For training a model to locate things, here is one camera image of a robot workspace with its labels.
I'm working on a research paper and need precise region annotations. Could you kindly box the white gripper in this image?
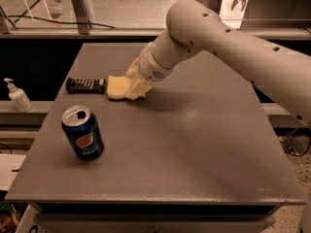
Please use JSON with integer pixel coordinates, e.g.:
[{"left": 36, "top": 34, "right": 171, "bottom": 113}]
[{"left": 125, "top": 42, "right": 174, "bottom": 100}]

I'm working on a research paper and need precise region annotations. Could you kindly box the yellow sponge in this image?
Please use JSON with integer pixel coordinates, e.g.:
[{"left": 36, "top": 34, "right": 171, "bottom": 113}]
[{"left": 107, "top": 76, "right": 131, "bottom": 100}]

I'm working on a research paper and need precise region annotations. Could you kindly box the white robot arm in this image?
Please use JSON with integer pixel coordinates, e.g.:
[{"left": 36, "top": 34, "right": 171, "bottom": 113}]
[{"left": 124, "top": 0, "right": 311, "bottom": 126}]

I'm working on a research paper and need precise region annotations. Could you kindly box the black rxbar chocolate bar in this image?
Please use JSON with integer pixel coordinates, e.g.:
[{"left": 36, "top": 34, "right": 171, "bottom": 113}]
[{"left": 65, "top": 78, "right": 106, "bottom": 94}]

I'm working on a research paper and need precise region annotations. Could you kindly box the blue pepsi can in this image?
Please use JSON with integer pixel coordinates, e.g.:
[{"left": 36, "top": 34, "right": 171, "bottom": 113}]
[{"left": 61, "top": 105, "right": 104, "bottom": 161}]

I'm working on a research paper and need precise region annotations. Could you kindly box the white pump bottle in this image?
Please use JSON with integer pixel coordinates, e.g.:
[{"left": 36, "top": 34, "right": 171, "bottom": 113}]
[{"left": 4, "top": 78, "right": 32, "bottom": 112}]

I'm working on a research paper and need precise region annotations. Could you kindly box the left metal bracket post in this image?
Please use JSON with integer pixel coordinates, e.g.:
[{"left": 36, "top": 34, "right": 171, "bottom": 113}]
[{"left": 71, "top": 0, "right": 90, "bottom": 35}]

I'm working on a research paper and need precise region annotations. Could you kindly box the black cable on floor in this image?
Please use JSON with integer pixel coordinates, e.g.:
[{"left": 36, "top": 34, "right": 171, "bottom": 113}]
[{"left": 6, "top": 0, "right": 117, "bottom": 30}]

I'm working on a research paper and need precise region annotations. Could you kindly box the black cables right floor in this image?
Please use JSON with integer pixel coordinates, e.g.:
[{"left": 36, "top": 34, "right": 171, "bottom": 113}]
[{"left": 282, "top": 128, "right": 311, "bottom": 157}]

